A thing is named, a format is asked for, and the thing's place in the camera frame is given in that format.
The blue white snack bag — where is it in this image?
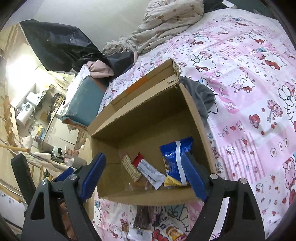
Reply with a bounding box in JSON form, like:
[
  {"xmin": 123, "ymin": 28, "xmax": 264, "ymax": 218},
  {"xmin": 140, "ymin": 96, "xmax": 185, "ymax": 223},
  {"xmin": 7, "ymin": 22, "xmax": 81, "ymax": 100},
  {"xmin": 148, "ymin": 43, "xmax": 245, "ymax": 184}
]
[{"xmin": 159, "ymin": 137, "xmax": 194, "ymax": 187}]

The plaid wafer snack bar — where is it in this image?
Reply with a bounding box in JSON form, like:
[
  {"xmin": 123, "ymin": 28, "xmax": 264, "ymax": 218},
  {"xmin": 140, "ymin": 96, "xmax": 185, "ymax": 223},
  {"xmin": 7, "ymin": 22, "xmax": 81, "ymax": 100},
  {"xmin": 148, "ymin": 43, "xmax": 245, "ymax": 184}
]
[{"xmin": 121, "ymin": 154, "xmax": 142, "ymax": 182}]

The small biscuit packet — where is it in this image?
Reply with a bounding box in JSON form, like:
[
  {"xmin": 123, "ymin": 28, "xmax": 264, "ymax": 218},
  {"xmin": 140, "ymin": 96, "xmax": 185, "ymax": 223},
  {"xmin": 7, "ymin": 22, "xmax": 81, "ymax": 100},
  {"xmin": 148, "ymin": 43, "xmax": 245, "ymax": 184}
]
[{"xmin": 152, "ymin": 215, "xmax": 187, "ymax": 241}]

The dark seaweed snack packet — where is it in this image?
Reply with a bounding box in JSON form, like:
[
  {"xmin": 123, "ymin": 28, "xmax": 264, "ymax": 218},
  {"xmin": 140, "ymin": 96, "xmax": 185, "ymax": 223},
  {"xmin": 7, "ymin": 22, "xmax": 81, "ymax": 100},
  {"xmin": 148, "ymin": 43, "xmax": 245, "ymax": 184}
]
[{"xmin": 133, "ymin": 206, "xmax": 151, "ymax": 230}]

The red white snack stick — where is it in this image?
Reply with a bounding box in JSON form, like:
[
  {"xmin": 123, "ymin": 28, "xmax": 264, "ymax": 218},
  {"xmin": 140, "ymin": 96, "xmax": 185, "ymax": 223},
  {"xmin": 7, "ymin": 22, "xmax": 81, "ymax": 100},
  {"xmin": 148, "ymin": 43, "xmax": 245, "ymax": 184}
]
[{"xmin": 132, "ymin": 153, "xmax": 166, "ymax": 190}]

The teal mattress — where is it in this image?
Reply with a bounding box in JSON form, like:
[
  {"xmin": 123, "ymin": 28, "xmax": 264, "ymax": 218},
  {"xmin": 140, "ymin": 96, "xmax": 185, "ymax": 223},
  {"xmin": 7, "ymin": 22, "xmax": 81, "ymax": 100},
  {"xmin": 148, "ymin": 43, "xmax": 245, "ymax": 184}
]
[{"xmin": 61, "ymin": 76, "xmax": 112, "ymax": 128}]

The grey cloth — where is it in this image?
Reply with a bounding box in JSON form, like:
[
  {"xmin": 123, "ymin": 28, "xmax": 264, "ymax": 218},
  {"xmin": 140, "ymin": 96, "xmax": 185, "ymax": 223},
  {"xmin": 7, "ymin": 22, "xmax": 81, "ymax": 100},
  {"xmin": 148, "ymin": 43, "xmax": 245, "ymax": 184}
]
[{"xmin": 179, "ymin": 76, "xmax": 218, "ymax": 125}]

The brown cardboard box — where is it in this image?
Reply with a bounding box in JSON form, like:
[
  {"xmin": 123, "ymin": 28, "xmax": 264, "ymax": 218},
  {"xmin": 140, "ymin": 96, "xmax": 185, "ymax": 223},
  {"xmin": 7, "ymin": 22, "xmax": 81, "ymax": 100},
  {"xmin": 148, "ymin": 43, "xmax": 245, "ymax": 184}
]
[{"xmin": 87, "ymin": 59, "xmax": 215, "ymax": 206}]

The pink cartoon bed sheet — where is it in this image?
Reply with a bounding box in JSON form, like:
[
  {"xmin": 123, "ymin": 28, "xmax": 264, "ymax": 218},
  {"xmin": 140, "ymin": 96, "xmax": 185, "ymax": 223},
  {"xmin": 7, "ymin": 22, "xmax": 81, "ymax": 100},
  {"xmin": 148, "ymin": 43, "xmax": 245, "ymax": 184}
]
[{"xmin": 100, "ymin": 9, "xmax": 295, "ymax": 236}]

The black plastic bag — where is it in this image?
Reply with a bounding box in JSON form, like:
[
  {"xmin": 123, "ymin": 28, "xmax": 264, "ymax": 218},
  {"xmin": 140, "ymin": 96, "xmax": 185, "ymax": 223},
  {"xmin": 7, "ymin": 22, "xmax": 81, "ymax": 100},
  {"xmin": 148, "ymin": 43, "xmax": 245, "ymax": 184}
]
[{"xmin": 20, "ymin": 20, "xmax": 135, "ymax": 77}]

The cream patterned blanket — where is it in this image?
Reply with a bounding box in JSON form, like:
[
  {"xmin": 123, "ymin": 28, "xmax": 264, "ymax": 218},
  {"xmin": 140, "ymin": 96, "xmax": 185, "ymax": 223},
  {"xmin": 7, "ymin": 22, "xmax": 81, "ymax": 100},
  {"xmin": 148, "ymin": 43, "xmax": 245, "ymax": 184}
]
[{"xmin": 102, "ymin": 1, "xmax": 204, "ymax": 55}]

